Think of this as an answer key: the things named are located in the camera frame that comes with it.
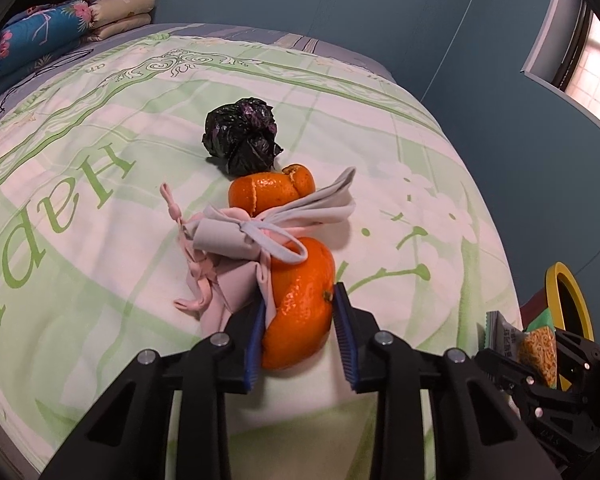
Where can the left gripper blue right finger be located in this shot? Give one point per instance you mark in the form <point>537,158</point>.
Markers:
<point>348,335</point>

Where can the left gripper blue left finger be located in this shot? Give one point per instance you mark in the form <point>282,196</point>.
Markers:
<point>252,354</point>

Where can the orange mandarin peel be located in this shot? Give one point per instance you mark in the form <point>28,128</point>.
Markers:
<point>302,295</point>

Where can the green snack packet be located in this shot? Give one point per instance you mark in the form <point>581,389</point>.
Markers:
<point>535,347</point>

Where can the yellow rimmed trash bin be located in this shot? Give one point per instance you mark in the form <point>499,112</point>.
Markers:
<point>561,294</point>

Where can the grey pink face mask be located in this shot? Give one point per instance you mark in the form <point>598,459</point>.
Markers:
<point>229,254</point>

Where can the beige folded blanket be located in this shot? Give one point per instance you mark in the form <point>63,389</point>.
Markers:
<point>112,17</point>

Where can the blue floral folded blanket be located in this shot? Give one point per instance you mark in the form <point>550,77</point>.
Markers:
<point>34,38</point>

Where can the window with brown frame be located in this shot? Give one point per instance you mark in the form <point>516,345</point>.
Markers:
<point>565,56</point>

